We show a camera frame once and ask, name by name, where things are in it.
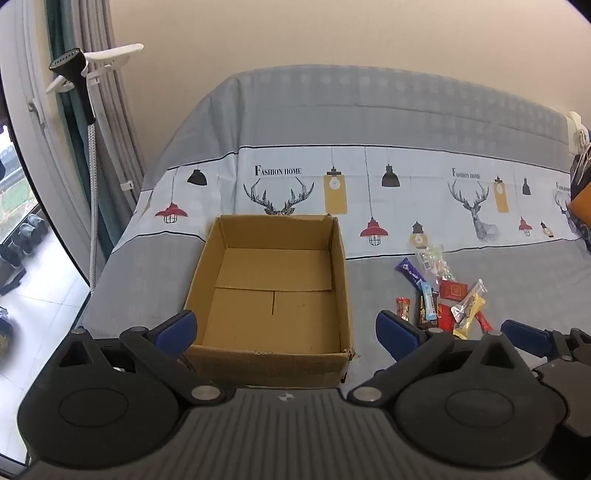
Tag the purple snack packet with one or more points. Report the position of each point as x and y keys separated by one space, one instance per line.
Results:
x=410 y=272

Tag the grey shoes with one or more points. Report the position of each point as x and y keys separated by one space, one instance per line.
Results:
x=32 y=230

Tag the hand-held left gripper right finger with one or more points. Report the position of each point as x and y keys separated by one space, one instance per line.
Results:
x=392 y=330

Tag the orange bag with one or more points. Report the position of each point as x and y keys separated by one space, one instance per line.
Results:
x=581 y=217

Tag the silver snack packet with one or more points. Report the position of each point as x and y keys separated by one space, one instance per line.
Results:
x=472 y=299

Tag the red square snack packet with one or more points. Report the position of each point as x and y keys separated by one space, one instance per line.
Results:
x=453 y=290

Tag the dark shoes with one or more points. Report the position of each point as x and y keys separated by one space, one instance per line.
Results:
x=10 y=254

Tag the grey curtain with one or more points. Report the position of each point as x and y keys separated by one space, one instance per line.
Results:
x=115 y=115

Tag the cardboard box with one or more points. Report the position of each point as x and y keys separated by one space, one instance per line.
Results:
x=272 y=318

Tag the white window frame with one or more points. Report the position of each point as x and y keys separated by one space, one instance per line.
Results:
x=27 y=101

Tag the brown chocolate bar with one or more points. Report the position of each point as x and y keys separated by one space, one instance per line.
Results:
x=423 y=318

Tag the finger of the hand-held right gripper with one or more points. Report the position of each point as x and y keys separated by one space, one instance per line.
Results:
x=526 y=336

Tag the blue white stick packet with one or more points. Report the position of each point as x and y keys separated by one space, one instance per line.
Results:
x=428 y=302

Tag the clear candy bag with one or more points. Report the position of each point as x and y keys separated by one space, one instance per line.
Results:
x=435 y=263

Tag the black garment steamer head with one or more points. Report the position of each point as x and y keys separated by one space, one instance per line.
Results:
x=71 y=64

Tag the white curtain clip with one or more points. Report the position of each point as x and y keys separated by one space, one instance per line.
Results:
x=127 y=185

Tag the yellow snack packet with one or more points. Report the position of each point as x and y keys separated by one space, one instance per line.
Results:
x=471 y=319

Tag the grey printed bed sheet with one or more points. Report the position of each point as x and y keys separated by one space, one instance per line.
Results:
x=415 y=138

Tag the thin red snack stick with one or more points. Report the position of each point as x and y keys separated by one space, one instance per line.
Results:
x=485 y=322

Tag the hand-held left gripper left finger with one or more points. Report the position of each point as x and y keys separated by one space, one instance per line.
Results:
x=178 y=330

